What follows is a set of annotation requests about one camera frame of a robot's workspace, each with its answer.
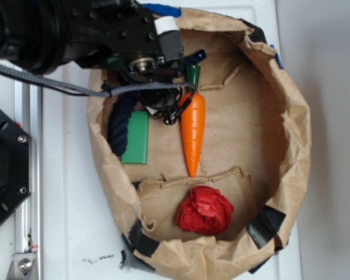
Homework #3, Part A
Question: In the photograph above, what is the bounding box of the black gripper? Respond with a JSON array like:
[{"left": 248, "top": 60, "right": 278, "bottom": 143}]
[{"left": 66, "top": 0, "right": 185, "bottom": 85}]

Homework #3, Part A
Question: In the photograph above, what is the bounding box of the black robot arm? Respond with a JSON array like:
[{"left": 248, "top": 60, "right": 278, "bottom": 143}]
[{"left": 0, "top": 1, "right": 184, "bottom": 83}]

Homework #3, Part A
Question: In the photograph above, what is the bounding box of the blue tape strip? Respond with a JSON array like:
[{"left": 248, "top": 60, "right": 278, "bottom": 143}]
[{"left": 140, "top": 0, "right": 284, "bottom": 69}]

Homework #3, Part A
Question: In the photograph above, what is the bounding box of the orange plastic toy carrot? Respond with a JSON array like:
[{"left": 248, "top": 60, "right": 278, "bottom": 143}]
[{"left": 179, "top": 64, "right": 207, "bottom": 179}]

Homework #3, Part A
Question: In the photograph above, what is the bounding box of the green wooden block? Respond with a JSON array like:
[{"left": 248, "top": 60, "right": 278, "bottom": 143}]
[{"left": 121, "top": 111, "right": 149, "bottom": 164}]

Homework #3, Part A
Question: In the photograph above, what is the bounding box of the brown paper bag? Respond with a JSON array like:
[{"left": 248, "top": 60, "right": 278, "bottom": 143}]
[{"left": 87, "top": 8, "right": 311, "bottom": 279}]

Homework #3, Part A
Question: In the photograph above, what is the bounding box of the crumpled red paper ball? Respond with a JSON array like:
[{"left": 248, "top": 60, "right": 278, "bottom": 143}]
[{"left": 175, "top": 185, "right": 235, "bottom": 235}]

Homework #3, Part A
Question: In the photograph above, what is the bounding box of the grey braided cable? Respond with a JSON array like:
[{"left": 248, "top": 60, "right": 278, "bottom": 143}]
[{"left": 0, "top": 59, "right": 198, "bottom": 99}]

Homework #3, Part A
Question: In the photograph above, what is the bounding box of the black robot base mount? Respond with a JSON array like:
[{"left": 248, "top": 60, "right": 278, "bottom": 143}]
[{"left": 0, "top": 109, "right": 31, "bottom": 226}]

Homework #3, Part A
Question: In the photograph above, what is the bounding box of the aluminium extrusion rail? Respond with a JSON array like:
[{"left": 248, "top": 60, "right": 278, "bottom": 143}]
[{"left": 6, "top": 81, "right": 43, "bottom": 279}]

